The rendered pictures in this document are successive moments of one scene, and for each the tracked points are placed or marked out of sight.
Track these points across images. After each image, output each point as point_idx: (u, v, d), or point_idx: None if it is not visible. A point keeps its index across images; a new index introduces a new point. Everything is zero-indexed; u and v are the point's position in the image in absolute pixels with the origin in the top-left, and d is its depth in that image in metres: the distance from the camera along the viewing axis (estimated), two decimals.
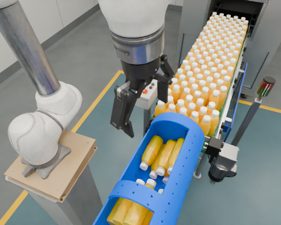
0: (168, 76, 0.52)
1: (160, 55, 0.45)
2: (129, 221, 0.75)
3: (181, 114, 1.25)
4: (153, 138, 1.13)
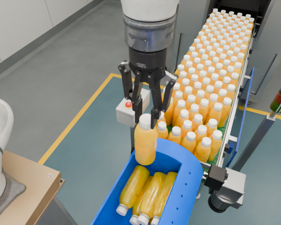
0: None
1: (124, 62, 0.47)
2: None
3: (173, 135, 0.98)
4: (135, 170, 0.86)
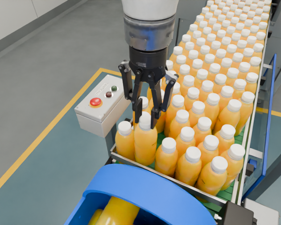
0: None
1: (124, 62, 0.47)
2: None
3: (164, 152, 0.60)
4: (93, 219, 0.48)
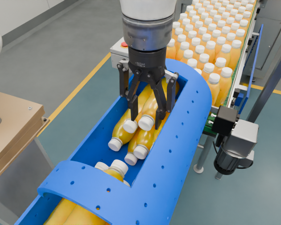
0: (128, 91, 0.53)
1: (123, 60, 0.47)
2: None
3: None
4: None
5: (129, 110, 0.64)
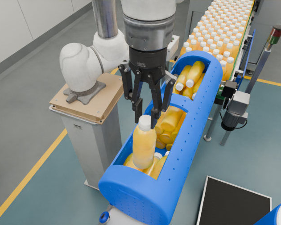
0: None
1: (124, 62, 0.47)
2: (166, 120, 0.91)
3: None
4: None
5: (178, 78, 1.19)
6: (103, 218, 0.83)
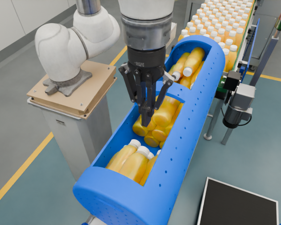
0: None
1: (124, 64, 0.47)
2: (158, 112, 0.76)
3: None
4: (173, 66, 1.13)
5: (175, 67, 1.04)
6: None
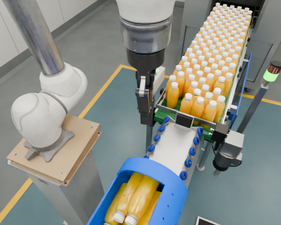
0: None
1: None
2: None
3: (186, 99, 1.23)
4: (121, 188, 0.87)
5: (118, 203, 0.78)
6: None
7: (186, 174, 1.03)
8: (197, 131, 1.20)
